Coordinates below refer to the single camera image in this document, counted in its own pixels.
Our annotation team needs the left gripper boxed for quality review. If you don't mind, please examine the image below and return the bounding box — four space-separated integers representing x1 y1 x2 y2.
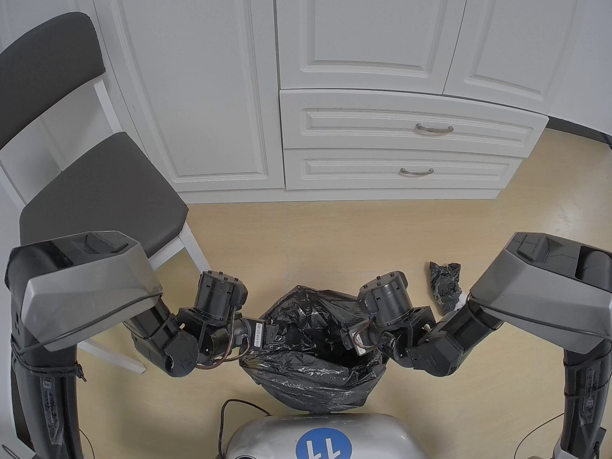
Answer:
238 317 284 353

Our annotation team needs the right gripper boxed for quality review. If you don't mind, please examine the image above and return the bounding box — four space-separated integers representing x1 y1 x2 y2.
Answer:
340 321 397 356

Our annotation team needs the black plastic bag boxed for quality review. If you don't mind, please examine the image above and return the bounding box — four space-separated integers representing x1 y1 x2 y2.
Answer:
239 283 391 413

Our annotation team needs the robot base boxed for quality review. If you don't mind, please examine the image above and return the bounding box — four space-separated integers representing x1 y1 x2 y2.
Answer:
225 412 424 459

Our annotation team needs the crumpled black plastic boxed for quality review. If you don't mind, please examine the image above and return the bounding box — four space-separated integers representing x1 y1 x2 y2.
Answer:
428 260 463 313

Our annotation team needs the white chair with grey cushions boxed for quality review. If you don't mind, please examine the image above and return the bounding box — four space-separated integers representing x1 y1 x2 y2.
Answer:
0 12 212 375

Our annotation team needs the white wardrobe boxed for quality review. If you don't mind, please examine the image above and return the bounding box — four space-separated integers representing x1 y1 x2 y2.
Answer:
72 0 596 204

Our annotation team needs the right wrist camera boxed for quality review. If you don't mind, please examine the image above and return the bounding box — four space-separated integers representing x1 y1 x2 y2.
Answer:
356 289 381 323

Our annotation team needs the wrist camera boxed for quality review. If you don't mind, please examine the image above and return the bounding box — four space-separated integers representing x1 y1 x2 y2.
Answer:
356 289 381 323
231 281 249 323

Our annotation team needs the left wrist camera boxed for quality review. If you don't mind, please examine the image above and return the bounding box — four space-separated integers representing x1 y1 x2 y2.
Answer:
231 281 249 323

